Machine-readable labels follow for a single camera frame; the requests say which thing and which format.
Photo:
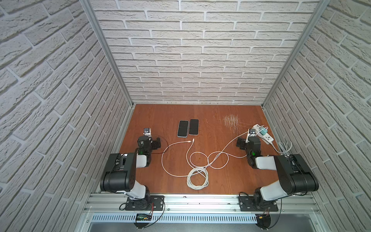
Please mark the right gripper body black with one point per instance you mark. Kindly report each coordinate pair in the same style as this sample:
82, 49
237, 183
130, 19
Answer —
248, 140

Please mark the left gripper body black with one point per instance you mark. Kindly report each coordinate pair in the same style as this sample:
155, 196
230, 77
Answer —
145, 139

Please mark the phone with green case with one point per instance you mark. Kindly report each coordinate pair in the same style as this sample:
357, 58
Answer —
183, 129

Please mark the phone with pink case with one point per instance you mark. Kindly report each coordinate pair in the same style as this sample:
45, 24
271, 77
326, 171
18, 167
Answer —
193, 127

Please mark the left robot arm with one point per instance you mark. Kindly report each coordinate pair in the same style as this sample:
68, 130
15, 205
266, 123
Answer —
119, 175

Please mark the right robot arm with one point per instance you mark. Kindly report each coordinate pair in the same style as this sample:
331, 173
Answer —
294, 176

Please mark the teal charger plug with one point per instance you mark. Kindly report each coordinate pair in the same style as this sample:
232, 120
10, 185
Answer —
263, 131

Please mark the left controller board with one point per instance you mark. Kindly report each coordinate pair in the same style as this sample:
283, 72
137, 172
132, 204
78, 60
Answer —
143, 217

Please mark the controller board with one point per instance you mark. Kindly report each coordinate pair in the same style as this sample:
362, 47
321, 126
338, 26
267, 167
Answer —
263, 221
143, 217

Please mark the right controller board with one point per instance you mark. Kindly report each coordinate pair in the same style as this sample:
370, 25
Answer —
263, 221

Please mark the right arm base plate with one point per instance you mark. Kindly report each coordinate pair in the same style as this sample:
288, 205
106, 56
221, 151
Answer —
254, 204

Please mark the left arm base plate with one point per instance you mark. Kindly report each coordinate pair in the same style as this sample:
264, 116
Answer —
151, 203

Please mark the aluminium front rail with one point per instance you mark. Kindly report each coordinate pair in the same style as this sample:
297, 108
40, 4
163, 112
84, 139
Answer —
202, 203

